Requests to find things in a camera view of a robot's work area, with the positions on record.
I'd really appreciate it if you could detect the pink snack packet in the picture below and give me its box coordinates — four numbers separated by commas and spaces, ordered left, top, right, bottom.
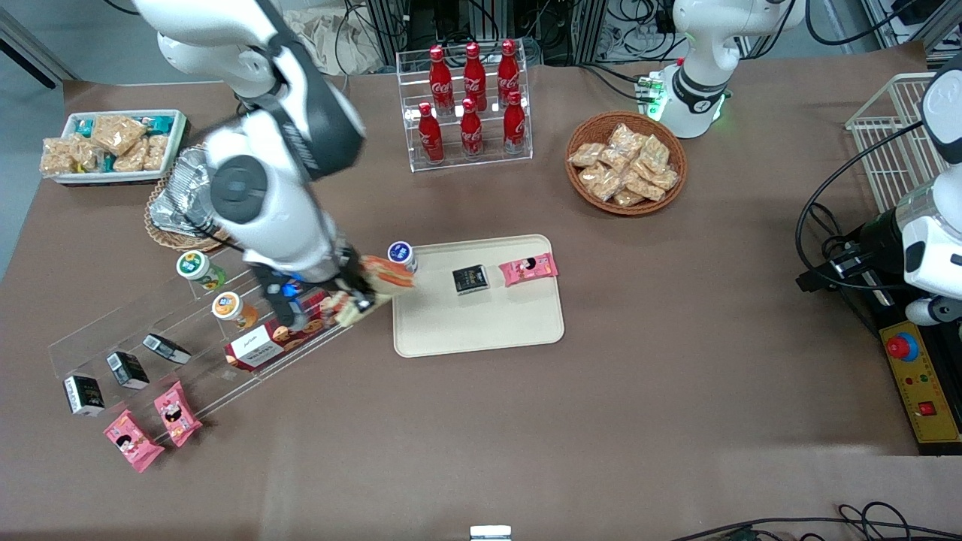
103, 410, 165, 473
153, 381, 204, 449
499, 252, 560, 287

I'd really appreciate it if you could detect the yellow emergency stop box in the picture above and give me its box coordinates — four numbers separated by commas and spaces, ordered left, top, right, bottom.
878, 319, 962, 455

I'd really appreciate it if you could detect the triangle sandwich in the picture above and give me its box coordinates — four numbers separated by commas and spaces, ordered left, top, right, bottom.
331, 255, 416, 329

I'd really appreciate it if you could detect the aluminium frame rack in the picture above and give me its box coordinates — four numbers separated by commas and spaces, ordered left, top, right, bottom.
365, 0, 610, 67

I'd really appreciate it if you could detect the green lid cup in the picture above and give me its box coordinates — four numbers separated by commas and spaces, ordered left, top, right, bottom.
177, 250, 227, 292

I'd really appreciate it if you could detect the beige serving tray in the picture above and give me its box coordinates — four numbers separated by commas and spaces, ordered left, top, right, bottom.
391, 234, 565, 358

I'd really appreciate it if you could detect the round wicker basket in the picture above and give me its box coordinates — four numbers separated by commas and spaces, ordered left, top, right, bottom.
565, 111, 688, 217

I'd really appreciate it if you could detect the clear acrylic bottle rack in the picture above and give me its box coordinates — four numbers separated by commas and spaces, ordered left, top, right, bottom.
396, 39, 533, 174

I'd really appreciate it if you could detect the black snack packet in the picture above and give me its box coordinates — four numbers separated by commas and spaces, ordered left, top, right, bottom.
452, 264, 490, 295

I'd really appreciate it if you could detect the red plaid cookie box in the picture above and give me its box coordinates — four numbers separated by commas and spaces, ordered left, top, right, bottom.
224, 289, 350, 373

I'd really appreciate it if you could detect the silver foil container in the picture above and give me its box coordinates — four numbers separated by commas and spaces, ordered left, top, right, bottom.
149, 147, 220, 238

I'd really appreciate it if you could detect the blue lid yogurt cup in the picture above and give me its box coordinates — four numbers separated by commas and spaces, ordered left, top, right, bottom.
387, 241, 419, 276

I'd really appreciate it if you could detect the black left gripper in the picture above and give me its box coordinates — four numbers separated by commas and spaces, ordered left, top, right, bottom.
795, 209, 906, 294

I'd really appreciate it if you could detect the white wire basket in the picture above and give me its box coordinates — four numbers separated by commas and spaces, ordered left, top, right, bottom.
846, 73, 949, 215

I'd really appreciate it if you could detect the orange lid cup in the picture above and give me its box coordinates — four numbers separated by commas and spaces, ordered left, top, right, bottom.
212, 292, 260, 331

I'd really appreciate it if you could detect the black floor cable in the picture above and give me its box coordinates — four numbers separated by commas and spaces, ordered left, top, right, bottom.
669, 502, 962, 541

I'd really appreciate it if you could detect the white plastic bin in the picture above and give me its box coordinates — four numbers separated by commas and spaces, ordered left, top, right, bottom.
41, 109, 189, 186

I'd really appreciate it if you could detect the black looped cable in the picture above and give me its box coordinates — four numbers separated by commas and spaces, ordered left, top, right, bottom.
797, 120, 929, 292

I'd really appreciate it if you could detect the small black box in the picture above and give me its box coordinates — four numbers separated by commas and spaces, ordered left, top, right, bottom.
142, 334, 192, 365
62, 374, 106, 417
106, 351, 150, 390

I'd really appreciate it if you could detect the clear acrylic stepped shelf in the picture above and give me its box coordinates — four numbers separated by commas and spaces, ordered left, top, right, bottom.
47, 240, 354, 422

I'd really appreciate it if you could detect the crumpled beige cloth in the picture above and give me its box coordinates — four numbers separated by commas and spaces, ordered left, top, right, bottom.
289, 9, 384, 76

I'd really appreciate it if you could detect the red cola bottle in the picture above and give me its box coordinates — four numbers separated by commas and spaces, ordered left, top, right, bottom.
503, 92, 527, 153
460, 98, 484, 159
429, 47, 454, 113
418, 103, 444, 164
464, 43, 488, 112
498, 40, 521, 106

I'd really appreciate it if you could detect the oval wicker basket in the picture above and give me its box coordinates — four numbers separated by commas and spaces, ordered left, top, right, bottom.
144, 141, 234, 252

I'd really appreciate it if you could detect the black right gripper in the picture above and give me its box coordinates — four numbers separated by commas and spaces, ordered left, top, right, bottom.
252, 244, 377, 331

